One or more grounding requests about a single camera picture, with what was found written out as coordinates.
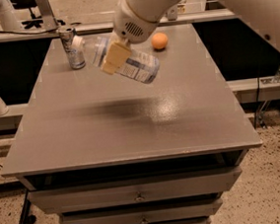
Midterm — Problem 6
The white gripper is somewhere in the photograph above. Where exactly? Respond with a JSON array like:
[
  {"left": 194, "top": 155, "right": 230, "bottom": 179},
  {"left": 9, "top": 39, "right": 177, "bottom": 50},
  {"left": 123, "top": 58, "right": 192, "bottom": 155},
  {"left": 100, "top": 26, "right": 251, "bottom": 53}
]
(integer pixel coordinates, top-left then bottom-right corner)
[{"left": 101, "top": 0, "right": 179, "bottom": 74}]

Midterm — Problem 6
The left metal frame post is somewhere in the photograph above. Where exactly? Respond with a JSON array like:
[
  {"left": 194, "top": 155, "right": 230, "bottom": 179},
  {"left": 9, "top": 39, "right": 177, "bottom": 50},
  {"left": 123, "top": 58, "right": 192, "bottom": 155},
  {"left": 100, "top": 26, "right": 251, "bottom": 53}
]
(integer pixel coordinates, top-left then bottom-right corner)
[{"left": 35, "top": 0, "right": 58, "bottom": 31}]

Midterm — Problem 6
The silver blue drink can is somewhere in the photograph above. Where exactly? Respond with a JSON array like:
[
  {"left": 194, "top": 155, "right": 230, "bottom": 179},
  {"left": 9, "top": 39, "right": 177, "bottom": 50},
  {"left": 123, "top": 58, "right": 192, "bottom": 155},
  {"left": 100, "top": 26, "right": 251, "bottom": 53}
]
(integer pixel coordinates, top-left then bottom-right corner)
[{"left": 58, "top": 26, "right": 85, "bottom": 70}]

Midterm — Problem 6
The blue label plastic water bottle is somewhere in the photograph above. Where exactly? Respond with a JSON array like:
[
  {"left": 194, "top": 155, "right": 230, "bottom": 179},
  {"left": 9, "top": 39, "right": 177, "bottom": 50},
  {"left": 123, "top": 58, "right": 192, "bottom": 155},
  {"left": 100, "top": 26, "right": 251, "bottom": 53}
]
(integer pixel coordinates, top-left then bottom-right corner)
[{"left": 72, "top": 36, "right": 160, "bottom": 84}]

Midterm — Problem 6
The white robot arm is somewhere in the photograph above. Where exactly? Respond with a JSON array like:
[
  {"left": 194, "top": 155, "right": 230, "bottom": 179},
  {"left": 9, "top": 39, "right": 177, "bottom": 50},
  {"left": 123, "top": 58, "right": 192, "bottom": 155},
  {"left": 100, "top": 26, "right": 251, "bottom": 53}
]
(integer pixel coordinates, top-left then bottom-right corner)
[{"left": 101, "top": 0, "right": 280, "bottom": 74}]

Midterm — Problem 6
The middle grey drawer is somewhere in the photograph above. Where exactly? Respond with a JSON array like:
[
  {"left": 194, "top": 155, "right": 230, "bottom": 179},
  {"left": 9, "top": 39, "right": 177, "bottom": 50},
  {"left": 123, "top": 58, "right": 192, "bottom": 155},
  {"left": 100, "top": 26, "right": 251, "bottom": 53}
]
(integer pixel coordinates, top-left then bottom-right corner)
[{"left": 60, "top": 198, "right": 222, "bottom": 224}]

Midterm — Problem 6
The black cable on rail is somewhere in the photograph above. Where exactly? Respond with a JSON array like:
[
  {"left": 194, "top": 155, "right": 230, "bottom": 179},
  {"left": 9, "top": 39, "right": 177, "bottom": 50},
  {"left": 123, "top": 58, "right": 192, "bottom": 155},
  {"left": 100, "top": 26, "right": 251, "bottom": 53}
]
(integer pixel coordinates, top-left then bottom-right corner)
[{"left": 0, "top": 23, "right": 61, "bottom": 39}]

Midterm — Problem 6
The grey drawer cabinet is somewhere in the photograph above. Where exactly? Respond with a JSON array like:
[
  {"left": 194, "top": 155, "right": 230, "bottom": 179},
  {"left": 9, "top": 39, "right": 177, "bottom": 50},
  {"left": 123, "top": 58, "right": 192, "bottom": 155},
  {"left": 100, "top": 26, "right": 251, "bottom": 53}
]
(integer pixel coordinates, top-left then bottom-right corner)
[{"left": 3, "top": 25, "right": 260, "bottom": 218}]

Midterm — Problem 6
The top grey drawer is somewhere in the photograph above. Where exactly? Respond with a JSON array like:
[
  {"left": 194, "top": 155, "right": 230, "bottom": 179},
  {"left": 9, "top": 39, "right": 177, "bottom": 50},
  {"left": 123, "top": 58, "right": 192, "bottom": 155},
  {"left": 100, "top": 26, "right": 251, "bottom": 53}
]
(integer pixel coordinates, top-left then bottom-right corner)
[{"left": 29, "top": 166, "right": 242, "bottom": 214}]

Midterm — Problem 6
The orange fruit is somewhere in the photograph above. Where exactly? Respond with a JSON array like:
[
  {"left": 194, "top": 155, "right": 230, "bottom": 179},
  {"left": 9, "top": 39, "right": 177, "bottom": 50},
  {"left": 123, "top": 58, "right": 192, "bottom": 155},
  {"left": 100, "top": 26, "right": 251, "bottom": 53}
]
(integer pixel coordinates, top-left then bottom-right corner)
[{"left": 151, "top": 33, "right": 168, "bottom": 50}]

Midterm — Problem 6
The black caster wheel leg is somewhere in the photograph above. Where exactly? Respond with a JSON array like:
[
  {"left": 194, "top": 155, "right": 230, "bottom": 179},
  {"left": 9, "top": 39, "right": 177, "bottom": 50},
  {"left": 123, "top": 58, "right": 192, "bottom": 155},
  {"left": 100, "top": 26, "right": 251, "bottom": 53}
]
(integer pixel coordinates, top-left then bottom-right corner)
[{"left": 19, "top": 193, "right": 36, "bottom": 224}]

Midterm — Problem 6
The black office chair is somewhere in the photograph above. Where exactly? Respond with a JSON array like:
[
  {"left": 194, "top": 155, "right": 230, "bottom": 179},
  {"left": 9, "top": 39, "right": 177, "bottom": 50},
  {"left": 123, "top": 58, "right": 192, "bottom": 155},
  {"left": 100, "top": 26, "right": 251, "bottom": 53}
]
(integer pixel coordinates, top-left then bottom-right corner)
[{"left": 11, "top": 0, "right": 65, "bottom": 29}]

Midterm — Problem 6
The right metal frame post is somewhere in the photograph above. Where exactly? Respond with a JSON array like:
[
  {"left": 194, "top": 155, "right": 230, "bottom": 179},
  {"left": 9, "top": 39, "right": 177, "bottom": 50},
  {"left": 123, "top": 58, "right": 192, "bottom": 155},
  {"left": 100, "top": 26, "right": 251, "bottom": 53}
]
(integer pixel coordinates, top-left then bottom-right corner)
[{"left": 167, "top": 5, "right": 178, "bottom": 21}]

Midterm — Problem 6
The metal frame post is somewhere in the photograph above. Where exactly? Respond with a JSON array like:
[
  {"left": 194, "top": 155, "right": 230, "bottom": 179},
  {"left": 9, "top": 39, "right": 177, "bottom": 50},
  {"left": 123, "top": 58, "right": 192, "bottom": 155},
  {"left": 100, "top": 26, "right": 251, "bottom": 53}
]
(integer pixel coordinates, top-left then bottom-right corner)
[
  {"left": 167, "top": 5, "right": 178, "bottom": 21},
  {"left": 35, "top": 0, "right": 58, "bottom": 31}
]

